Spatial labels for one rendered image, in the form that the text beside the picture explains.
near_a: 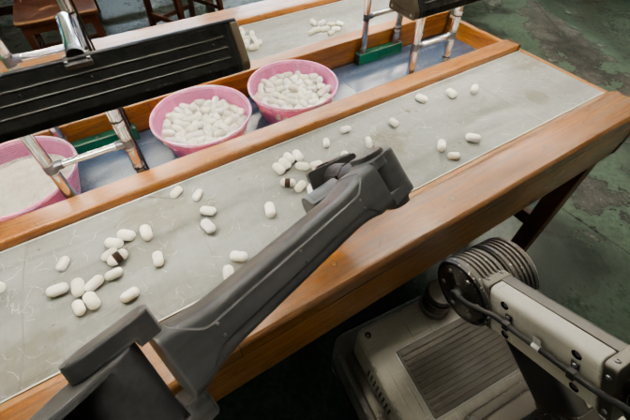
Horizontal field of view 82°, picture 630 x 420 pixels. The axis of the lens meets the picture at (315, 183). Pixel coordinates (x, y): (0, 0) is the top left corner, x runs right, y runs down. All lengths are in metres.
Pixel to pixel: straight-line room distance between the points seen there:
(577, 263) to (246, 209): 1.49
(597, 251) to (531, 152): 1.06
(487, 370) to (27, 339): 0.90
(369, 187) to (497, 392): 0.64
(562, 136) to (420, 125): 0.34
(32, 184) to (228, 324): 0.79
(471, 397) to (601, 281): 1.09
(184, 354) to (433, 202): 0.60
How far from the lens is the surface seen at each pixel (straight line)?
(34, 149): 0.86
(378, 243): 0.71
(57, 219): 0.90
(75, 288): 0.78
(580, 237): 2.02
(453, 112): 1.11
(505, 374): 1.00
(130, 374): 0.33
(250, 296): 0.35
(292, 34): 1.45
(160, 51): 0.60
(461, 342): 0.99
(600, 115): 1.24
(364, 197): 0.45
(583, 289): 1.85
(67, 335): 0.77
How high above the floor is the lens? 1.35
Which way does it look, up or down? 48 degrees down
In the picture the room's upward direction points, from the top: straight up
